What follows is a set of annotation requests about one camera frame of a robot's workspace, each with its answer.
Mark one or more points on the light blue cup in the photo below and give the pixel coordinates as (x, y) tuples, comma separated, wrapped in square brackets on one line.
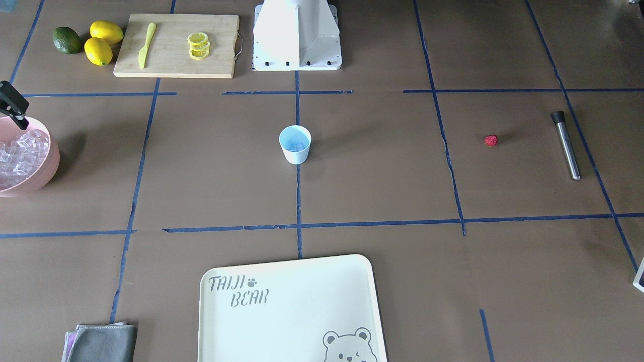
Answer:
[(295, 132)]

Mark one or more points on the green avocado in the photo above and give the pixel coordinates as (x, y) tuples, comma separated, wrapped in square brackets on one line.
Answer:
[(66, 40)]

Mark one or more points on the pile of clear ice cubes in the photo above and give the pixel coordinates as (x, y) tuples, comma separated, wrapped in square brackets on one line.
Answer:
[(21, 156)]

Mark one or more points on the pink bowl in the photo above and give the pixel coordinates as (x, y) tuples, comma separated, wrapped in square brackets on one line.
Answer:
[(43, 174)]

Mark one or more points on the yellow lemon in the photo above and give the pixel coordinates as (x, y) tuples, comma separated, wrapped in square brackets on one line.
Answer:
[(98, 51), (106, 30)]

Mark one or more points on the cream bear tray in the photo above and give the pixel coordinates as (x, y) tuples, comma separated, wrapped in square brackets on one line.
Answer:
[(315, 309)]

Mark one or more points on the grey folded cloth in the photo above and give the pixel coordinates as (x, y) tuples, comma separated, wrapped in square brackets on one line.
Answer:
[(111, 342)]

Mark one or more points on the wooden cutting board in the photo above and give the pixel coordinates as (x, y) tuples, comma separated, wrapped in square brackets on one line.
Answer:
[(168, 55)]

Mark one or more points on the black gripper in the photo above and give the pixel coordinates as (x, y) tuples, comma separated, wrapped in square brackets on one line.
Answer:
[(13, 104)]

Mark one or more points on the yellow lemon lower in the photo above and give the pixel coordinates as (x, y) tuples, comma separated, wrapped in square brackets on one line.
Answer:
[(98, 51)]

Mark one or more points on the red strawberry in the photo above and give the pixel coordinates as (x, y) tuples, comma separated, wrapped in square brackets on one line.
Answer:
[(491, 140)]

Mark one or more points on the yellow lemon upper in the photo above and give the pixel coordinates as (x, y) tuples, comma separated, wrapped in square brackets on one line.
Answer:
[(106, 30)]

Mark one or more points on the yellow plastic knife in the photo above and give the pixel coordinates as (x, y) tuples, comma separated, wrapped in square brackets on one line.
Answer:
[(143, 52)]

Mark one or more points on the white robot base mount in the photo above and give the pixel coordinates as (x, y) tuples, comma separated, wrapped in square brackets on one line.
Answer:
[(296, 36)]

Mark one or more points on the lemon slices stack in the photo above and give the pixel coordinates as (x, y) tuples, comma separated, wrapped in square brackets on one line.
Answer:
[(199, 45)]

